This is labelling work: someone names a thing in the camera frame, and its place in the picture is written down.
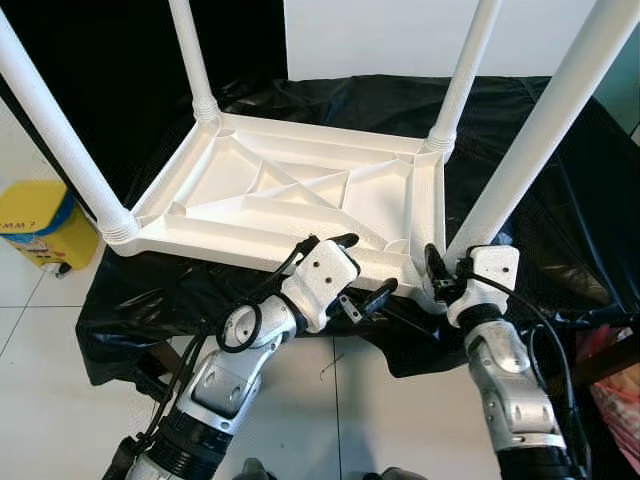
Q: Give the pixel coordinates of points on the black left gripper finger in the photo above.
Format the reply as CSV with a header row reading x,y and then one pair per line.
x,y
345,241
380,295

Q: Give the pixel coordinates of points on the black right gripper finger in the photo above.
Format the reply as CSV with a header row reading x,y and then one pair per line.
x,y
437,268

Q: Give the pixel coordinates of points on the white plastic table top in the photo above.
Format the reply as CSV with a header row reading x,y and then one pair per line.
x,y
250,190

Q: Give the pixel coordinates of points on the white plastic table leg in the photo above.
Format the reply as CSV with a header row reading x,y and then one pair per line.
x,y
465,70
190,50
550,120
60,130

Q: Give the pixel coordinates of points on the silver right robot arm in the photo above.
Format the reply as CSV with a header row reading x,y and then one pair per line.
x,y
510,390

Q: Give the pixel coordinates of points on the black plastic table cover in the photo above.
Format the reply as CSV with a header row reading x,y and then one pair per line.
x,y
580,200

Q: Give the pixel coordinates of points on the dark grey robot right foot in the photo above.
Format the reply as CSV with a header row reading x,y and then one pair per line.
x,y
392,475

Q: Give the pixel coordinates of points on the dark grey robot foot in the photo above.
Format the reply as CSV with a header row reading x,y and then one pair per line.
x,y
255,470
392,475

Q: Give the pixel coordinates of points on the dark grey robot left foot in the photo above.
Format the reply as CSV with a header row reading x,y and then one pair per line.
x,y
255,470

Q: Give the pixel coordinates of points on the pink patterned bag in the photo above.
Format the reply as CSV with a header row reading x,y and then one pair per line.
x,y
620,420

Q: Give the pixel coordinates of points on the black door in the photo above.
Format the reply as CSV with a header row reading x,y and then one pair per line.
x,y
110,50

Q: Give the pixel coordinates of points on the yellow storage box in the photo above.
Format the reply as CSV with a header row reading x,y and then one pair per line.
x,y
40,225

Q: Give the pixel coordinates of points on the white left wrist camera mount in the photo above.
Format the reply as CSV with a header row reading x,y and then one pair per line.
x,y
320,275

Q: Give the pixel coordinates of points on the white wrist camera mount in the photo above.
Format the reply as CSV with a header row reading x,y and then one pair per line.
x,y
495,268
320,275

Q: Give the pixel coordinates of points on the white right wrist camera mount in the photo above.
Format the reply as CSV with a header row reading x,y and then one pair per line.
x,y
495,268

